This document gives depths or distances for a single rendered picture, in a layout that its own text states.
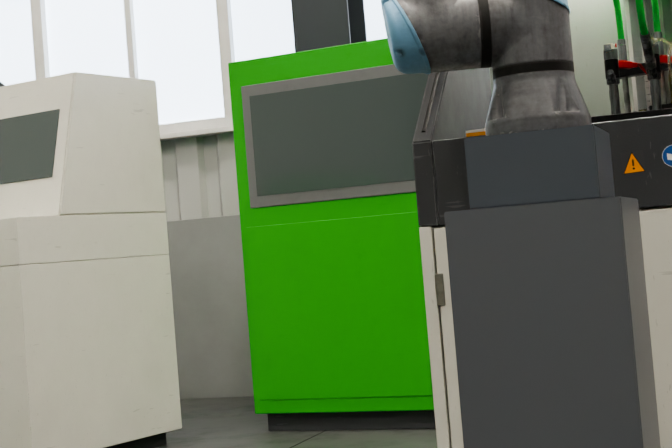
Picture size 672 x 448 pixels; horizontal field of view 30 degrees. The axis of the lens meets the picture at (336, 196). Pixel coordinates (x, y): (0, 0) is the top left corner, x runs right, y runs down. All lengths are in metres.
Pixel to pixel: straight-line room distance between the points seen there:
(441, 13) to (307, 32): 4.69
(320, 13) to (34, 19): 1.96
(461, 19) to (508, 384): 0.51
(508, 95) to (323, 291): 3.60
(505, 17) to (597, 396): 0.53
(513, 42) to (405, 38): 0.15
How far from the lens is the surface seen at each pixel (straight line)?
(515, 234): 1.71
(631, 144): 2.29
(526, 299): 1.71
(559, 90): 1.78
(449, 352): 2.37
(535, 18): 1.79
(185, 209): 7.10
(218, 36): 7.07
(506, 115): 1.77
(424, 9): 1.78
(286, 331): 5.41
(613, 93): 2.55
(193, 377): 7.12
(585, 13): 2.88
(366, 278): 5.23
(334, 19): 6.42
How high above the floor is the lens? 0.76
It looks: 2 degrees up
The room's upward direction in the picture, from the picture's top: 5 degrees counter-clockwise
